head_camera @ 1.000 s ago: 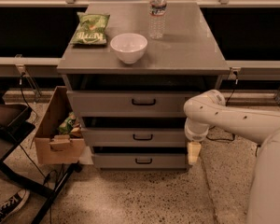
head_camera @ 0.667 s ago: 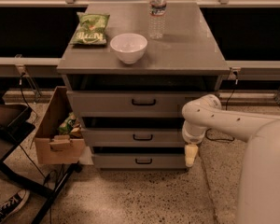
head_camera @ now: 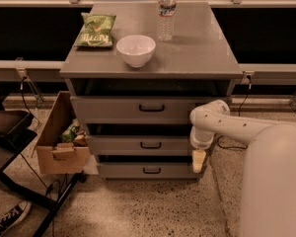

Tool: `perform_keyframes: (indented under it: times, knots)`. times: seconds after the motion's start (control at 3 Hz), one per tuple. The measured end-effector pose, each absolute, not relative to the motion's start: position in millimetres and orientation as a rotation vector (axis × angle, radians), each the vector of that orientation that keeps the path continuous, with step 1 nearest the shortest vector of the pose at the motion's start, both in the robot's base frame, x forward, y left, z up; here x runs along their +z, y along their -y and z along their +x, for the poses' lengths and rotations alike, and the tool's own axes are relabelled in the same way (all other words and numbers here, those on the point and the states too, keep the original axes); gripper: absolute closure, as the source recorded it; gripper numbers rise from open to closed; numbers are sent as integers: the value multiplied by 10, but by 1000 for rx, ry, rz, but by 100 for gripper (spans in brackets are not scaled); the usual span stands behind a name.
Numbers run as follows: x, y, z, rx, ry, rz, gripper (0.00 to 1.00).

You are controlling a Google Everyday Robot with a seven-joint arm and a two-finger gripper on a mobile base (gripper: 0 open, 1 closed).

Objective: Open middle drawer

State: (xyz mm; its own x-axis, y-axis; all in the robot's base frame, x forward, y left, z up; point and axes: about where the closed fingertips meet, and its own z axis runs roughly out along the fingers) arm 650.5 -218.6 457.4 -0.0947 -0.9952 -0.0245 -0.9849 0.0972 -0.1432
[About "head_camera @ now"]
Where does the grey drawer cabinet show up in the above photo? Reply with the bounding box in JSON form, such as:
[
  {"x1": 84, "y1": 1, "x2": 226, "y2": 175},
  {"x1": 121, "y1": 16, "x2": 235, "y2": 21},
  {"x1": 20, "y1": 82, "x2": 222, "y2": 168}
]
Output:
[{"x1": 59, "y1": 1, "x2": 244, "y2": 183}]

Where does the grey top drawer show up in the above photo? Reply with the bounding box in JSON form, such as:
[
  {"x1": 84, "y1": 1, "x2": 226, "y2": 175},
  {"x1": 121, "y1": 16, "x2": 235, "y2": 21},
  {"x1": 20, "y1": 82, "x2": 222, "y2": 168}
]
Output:
[{"x1": 70, "y1": 96, "x2": 230, "y2": 124}]

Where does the grey metal railing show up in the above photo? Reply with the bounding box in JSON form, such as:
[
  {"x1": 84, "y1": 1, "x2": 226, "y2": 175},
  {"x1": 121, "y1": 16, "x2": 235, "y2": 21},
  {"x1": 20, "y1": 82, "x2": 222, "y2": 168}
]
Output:
[{"x1": 0, "y1": 0, "x2": 296, "y2": 111}]

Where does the clear plastic water bottle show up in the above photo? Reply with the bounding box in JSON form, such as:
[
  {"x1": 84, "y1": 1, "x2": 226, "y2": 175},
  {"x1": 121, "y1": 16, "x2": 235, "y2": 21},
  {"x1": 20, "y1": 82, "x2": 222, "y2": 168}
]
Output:
[{"x1": 157, "y1": 0, "x2": 177, "y2": 41}]

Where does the cardboard box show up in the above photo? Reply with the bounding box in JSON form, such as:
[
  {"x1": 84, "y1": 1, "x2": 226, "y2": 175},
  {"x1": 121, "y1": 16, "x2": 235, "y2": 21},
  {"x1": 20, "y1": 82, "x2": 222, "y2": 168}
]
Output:
[{"x1": 36, "y1": 92, "x2": 90, "y2": 174}]

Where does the grey drawer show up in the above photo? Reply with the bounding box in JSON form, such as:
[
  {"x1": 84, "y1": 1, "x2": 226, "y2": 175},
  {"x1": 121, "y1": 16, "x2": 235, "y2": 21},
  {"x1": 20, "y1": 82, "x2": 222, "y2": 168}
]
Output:
[
  {"x1": 98, "y1": 163, "x2": 206, "y2": 180},
  {"x1": 86, "y1": 135, "x2": 193, "y2": 156},
  {"x1": 70, "y1": 96, "x2": 230, "y2": 124}
]

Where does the black white sneaker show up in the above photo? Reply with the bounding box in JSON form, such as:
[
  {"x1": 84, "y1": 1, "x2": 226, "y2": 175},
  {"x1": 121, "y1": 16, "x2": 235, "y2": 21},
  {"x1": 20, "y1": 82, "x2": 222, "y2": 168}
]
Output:
[{"x1": 0, "y1": 200, "x2": 32, "y2": 236}]

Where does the green chip bag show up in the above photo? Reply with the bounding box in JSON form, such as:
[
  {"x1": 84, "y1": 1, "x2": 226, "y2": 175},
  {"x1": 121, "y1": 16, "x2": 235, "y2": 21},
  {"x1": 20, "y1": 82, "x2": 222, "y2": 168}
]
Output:
[{"x1": 75, "y1": 13, "x2": 116, "y2": 47}]

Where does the white ceramic bowl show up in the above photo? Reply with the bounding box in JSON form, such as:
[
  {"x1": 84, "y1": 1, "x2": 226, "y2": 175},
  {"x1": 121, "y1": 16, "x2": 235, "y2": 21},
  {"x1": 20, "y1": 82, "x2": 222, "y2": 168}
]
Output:
[{"x1": 116, "y1": 35, "x2": 156, "y2": 67}]

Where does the green snack bag in box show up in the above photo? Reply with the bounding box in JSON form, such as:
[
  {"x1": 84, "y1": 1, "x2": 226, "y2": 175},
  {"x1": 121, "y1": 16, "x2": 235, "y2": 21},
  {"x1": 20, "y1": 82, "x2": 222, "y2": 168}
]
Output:
[{"x1": 60, "y1": 118, "x2": 80, "y2": 143}]

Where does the black rolling cart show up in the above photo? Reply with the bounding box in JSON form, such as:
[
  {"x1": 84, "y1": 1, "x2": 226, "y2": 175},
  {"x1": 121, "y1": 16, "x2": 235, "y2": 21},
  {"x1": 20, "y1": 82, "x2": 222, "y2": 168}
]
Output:
[{"x1": 0, "y1": 89, "x2": 86, "y2": 237}]

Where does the black cable floor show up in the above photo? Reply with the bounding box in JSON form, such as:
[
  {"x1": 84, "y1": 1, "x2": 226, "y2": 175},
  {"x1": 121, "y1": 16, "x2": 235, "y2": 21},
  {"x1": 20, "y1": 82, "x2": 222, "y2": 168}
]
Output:
[
  {"x1": 216, "y1": 76, "x2": 253, "y2": 151},
  {"x1": 19, "y1": 76, "x2": 62, "y2": 237}
]

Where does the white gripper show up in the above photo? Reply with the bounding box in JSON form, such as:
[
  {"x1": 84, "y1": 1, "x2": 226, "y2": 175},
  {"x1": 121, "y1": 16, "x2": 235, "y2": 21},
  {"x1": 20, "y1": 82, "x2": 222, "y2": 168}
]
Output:
[{"x1": 189, "y1": 126, "x2": 214, "y2": 173}]

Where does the black cable right floor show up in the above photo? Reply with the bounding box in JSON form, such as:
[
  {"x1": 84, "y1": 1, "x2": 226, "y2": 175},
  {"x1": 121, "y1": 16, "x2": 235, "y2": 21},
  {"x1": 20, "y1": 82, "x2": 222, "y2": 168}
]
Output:
[{"x1": 216, "y1": 76, "x2": 253, "y2": 151}]

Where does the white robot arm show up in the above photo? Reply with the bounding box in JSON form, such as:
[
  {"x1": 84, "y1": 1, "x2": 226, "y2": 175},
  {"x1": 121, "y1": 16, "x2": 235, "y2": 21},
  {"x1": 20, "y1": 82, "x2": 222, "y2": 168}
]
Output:
[{"x1": 189, "y1": 100, "x2": 296, "y2": 237}]

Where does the grey bottom drawer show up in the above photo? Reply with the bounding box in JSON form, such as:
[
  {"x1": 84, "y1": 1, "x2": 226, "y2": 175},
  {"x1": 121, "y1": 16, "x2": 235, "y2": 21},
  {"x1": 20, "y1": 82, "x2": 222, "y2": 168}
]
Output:
[{"x1": 98, "y1": 163, "x2": 206, "y2": 180}]

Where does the black cable left floor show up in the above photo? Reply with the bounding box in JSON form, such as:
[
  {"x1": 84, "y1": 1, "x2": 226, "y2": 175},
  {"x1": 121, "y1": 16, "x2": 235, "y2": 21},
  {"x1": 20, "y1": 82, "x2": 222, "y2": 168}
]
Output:
[{"x1": 19, "y1": 76, "x2": 62, "y2": 237}]

